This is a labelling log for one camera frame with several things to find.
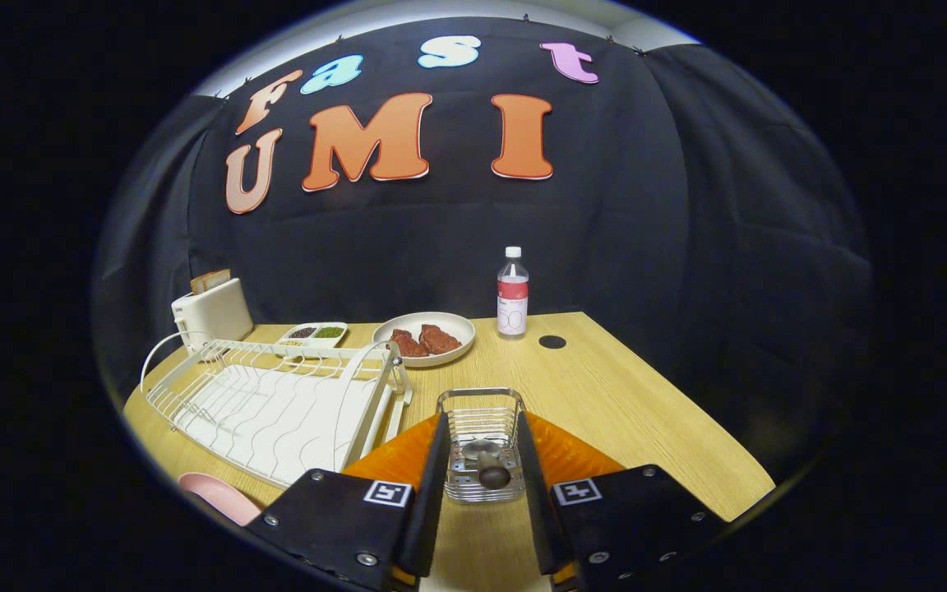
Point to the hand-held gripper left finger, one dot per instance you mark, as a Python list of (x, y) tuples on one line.
[(428, 510)]

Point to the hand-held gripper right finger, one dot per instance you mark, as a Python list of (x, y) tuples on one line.
[(535, 510)]

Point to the pink plate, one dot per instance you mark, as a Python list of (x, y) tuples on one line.
[(223, 493)]

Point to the white plate with meat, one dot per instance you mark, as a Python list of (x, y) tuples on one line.
[(428, 318)]

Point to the red meat piece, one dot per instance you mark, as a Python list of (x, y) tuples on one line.
[(441, 339), (408, 344)]

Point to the black round table grommet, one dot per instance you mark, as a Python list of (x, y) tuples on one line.
[(552, 342)]

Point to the clear bottle with red label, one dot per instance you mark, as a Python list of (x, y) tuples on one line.
[(512, 304)]

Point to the white divided tray with beans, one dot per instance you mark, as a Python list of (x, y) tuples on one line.
[(313, 333)]

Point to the white toaster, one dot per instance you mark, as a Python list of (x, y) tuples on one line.
[(214, 316)]

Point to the brown toast slice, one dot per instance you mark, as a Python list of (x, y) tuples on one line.
[(199, 284), (220, 279)]

